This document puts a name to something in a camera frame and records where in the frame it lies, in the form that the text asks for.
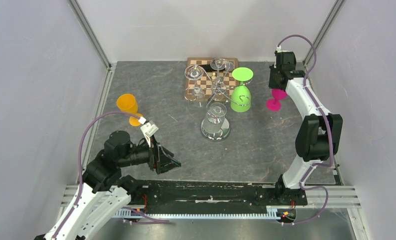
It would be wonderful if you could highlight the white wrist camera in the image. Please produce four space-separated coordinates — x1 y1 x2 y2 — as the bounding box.
138 116 159 147
275 49 297 71

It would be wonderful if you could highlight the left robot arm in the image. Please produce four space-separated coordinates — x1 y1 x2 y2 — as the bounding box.
35 130 181 240

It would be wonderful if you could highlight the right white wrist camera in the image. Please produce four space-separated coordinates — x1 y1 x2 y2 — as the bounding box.
275 49 297 71

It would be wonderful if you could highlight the wooden chess board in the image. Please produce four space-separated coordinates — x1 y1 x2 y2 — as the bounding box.
184 57 240 102

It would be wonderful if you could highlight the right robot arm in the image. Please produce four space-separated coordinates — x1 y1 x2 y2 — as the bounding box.
266 48 343 204

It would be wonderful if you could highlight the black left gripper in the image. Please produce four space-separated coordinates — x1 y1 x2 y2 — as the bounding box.
118 133 181 174

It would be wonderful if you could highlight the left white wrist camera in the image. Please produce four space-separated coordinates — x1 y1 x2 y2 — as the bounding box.
138 116 159 147

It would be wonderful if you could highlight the pink plastic wine glass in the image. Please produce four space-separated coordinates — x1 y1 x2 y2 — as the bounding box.
266 89 288 112

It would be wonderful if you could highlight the orange plastic wine glass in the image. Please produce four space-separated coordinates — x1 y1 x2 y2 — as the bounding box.
116 93 142 117

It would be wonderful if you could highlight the green plastic wine glass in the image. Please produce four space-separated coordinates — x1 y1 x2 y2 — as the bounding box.
231 67 254 113

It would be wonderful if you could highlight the clear ribbed wine glass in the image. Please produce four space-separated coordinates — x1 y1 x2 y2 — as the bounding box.
210 58 230 94

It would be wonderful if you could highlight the chrome wine glass rack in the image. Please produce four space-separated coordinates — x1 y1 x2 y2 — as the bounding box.
184 57 254 142

